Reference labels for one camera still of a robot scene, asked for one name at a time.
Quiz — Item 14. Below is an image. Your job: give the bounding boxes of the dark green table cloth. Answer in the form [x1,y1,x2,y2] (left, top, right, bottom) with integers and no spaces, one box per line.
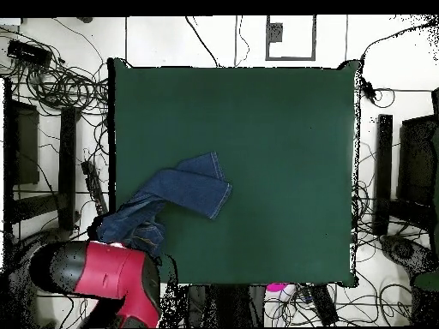
[107,57,360,288]

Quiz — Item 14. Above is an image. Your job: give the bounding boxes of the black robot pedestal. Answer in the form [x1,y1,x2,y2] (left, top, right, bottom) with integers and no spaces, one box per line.
[186,283,266,328]

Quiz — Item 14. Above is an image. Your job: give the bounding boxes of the green round object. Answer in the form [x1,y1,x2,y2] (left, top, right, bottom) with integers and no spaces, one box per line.
[412,272,439,293]

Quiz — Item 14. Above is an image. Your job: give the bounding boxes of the blue denim jeans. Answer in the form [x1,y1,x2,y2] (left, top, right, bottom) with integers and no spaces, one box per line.
[87,151,233,258]

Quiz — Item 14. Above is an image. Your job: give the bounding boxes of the grey tripod base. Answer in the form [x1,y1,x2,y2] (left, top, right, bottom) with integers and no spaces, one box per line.
[6,227,71,328]
[378,233,439,278]

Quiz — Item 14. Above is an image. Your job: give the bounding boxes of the white plastic object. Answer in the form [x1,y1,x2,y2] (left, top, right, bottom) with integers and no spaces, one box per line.
[263,284,297,326]

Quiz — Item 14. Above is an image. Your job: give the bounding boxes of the tangled black cables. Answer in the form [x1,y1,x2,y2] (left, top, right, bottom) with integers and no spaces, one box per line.
[6,57,110,119]
[350,140,430,326]

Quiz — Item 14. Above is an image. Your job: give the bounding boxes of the long black cable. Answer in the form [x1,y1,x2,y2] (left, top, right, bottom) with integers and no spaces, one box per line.
[184,15,221,69]

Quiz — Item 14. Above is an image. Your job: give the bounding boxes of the dark flat panel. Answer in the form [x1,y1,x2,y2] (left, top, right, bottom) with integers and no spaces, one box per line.
[13,102,41,186]
[396,114,439,206]

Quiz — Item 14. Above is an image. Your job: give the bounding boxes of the black cable with plug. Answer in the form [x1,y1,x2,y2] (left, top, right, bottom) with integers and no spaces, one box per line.
[358,18,439,105]

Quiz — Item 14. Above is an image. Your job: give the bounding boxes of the wide black power strip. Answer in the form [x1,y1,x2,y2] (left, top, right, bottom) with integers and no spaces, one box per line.
[307,284,340,327]

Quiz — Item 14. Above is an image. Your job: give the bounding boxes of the grey square floor frame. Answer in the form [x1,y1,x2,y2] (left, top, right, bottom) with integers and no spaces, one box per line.
[265,15,317,62]

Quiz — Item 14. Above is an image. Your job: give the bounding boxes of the dark grey square plate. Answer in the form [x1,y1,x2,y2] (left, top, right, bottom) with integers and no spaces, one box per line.
[267,22,285,43]

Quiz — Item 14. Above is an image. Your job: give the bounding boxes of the black stand frame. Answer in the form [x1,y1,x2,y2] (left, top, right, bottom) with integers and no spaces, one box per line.
[372,113,439,237]
[3,77,78,241]

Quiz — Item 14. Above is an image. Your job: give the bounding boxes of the black electronics box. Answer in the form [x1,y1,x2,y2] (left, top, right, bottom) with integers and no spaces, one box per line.
[6,39,53,67]

